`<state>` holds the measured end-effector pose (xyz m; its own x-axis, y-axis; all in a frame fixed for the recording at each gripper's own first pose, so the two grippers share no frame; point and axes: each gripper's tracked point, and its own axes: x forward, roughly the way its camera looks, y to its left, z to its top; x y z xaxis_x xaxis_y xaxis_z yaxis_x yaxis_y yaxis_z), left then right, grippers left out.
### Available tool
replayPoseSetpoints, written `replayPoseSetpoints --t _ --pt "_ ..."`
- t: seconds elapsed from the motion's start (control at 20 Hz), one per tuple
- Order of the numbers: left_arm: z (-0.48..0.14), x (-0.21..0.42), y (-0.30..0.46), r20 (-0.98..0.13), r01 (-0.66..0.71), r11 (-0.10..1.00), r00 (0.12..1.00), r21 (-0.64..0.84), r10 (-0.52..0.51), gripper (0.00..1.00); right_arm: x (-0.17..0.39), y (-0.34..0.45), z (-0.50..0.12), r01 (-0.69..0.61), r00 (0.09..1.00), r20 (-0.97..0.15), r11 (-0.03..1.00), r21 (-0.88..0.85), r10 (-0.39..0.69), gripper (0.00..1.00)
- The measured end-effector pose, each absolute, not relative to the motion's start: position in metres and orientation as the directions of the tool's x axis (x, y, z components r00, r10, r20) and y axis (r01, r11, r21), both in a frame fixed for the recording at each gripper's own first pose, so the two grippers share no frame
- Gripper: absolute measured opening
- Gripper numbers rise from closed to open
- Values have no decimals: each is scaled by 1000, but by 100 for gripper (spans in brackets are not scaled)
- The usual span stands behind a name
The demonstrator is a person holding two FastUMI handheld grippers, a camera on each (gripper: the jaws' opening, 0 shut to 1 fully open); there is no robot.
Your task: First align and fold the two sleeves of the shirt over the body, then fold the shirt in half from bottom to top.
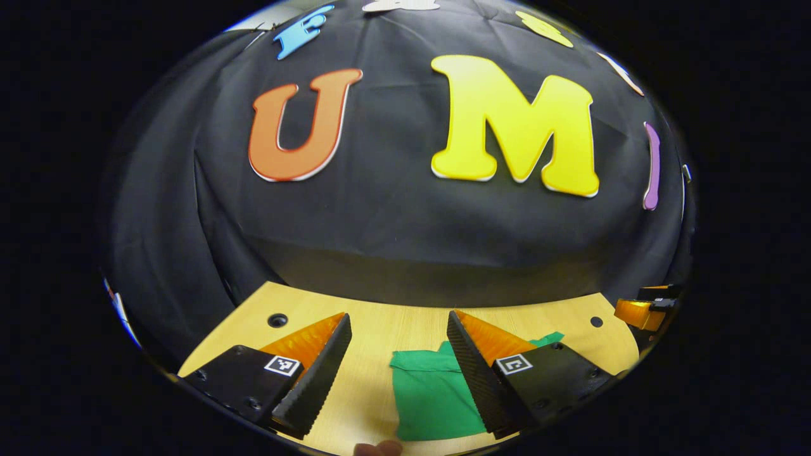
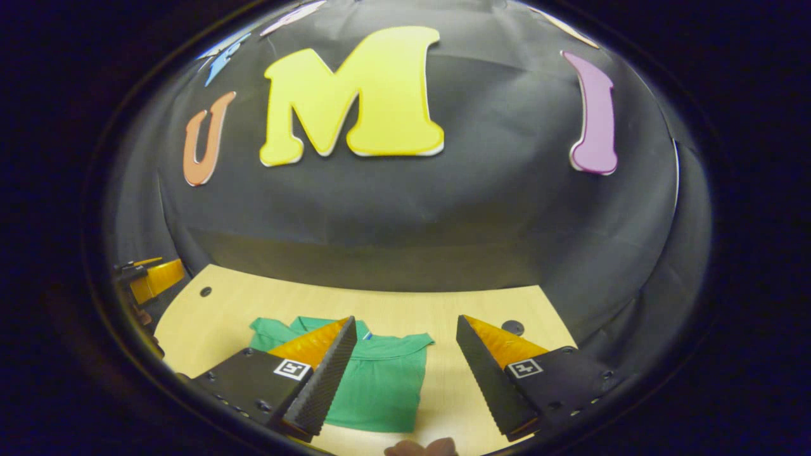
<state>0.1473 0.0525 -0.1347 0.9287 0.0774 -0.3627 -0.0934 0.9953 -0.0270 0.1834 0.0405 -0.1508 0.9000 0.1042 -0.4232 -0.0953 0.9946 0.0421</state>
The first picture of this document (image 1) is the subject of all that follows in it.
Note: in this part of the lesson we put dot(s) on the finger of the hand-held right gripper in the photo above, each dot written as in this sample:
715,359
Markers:
659,293
662,304

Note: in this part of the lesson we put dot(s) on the black backdrop cloth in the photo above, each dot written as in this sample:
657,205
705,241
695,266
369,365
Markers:
393,209

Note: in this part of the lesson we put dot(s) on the green T-shirt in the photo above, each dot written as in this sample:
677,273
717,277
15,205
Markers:
431,399

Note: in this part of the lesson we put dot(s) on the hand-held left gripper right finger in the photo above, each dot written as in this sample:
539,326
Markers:
475,373

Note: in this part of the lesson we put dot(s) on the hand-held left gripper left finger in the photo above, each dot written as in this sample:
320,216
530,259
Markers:
323,373

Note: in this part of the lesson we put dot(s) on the white blue-edged panel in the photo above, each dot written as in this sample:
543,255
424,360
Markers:
120,310

